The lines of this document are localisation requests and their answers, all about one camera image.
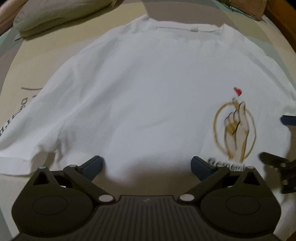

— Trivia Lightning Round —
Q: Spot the white printed t-shirt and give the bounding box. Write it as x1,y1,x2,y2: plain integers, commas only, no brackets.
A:
0,17,296,186

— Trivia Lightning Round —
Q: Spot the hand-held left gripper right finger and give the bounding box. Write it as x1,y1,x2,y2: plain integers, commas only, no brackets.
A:
178,156,266,205

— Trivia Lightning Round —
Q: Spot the wooden headboard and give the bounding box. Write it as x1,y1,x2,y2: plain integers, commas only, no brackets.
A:
264,0,296,59

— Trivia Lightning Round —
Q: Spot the grey round cushion with hole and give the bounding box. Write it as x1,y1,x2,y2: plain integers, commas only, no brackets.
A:
13,0,117,38

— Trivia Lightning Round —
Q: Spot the pink handbag with chain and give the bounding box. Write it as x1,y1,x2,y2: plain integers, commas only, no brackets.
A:
221,0,267,22

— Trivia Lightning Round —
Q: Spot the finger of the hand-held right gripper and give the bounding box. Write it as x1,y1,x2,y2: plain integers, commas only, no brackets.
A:
259,152,289,169
280,115,296,127

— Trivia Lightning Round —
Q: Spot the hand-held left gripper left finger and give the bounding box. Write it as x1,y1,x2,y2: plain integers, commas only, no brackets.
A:
24,156,115,205

